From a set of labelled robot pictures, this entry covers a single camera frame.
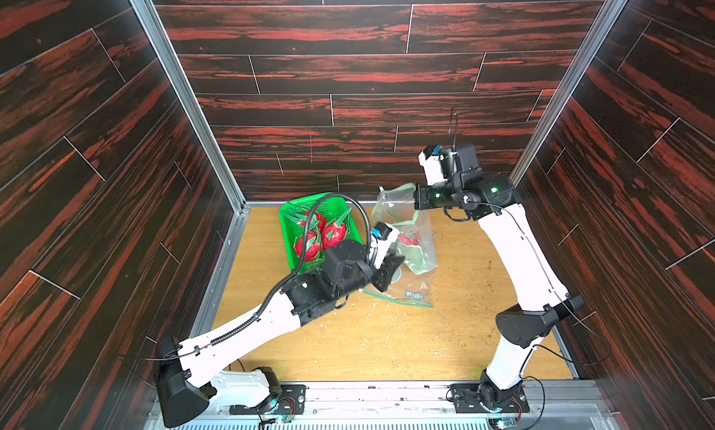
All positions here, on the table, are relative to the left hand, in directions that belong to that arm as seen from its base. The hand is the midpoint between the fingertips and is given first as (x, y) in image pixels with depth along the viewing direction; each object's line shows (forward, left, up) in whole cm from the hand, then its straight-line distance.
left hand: (400, 255), depth 65 cm
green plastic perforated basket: (+28, +20, -21) cm, 40 cm away
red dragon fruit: (+17, -5, -17) cm, 25 cm away
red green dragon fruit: (+32, +25, -24) cm, 47 cm away
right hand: (+19, -7, +3) cm, 20 cm away
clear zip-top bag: (+23, -1, -6) cm, 24 cm away
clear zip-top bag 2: (+8, -9, -32) cm, 35 cm away
